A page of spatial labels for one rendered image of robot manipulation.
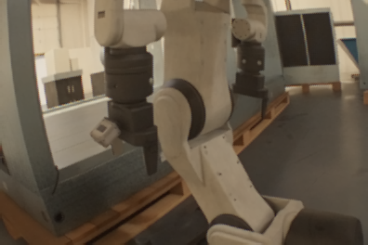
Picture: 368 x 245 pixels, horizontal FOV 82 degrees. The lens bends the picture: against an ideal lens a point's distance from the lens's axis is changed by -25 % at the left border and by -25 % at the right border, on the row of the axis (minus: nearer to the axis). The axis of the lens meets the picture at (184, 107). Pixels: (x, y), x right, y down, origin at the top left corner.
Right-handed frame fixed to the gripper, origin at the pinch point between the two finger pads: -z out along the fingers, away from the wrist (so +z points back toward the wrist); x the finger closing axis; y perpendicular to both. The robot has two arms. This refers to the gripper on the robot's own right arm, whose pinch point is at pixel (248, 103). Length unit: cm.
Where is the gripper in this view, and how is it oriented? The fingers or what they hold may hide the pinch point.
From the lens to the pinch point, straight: 84.8
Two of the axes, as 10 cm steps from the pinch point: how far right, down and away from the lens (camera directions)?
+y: -6.7, 2.1, -7.1
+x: -7.4, -2.0, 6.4
